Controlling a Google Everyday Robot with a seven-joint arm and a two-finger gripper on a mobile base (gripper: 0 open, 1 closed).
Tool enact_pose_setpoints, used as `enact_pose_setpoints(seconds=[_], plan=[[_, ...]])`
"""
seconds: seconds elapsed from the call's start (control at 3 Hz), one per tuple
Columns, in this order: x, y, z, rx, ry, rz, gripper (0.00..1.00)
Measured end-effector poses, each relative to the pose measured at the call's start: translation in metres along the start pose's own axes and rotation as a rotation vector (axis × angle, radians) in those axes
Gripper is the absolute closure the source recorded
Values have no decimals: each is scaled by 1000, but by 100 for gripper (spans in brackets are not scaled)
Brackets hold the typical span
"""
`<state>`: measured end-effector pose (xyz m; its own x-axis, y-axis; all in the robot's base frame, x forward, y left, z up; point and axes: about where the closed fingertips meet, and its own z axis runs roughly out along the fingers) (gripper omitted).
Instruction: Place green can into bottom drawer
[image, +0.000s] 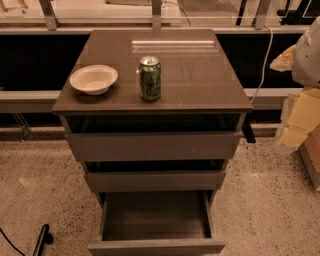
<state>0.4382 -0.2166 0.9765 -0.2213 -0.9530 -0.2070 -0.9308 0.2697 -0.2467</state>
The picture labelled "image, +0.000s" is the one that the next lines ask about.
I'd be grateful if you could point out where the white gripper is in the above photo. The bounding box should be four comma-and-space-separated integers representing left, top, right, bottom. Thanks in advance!
270, 45, 320, 149

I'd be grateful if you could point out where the green soda can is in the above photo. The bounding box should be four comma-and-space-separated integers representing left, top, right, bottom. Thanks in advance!
139, 56, 161, 101

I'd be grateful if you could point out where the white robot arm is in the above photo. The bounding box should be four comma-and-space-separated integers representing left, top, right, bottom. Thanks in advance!
270, 17, 320, 153

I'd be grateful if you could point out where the dark grey drawer cabinet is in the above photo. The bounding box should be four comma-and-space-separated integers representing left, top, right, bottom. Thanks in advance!
53, 30, 252, 176

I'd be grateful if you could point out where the open bottom grey drawer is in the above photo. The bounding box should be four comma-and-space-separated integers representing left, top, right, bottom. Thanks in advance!
88, 191, 225, 256

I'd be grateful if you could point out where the middle grey drawer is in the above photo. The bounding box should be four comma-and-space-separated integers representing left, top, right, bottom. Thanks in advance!
85, 170, 225, 192

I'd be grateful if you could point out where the top grey drawer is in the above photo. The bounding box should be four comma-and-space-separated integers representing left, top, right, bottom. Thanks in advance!
66, 132, 241, 162

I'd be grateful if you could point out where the cardboard box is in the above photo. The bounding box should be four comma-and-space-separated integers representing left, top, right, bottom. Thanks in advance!
299, 125, 320, 191

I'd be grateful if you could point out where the white paper bowl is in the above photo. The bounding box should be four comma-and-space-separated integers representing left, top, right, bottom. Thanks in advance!
70, 65, 118, 95

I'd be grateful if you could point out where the black floor object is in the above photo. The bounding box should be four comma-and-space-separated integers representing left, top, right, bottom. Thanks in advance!
32, 224, 54, 256

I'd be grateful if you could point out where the white cable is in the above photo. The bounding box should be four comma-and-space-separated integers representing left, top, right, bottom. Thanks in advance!
249, 23, 274, 104

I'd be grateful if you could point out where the black floor cable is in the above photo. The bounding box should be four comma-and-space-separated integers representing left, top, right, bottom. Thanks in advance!
0, 227, 26, 256

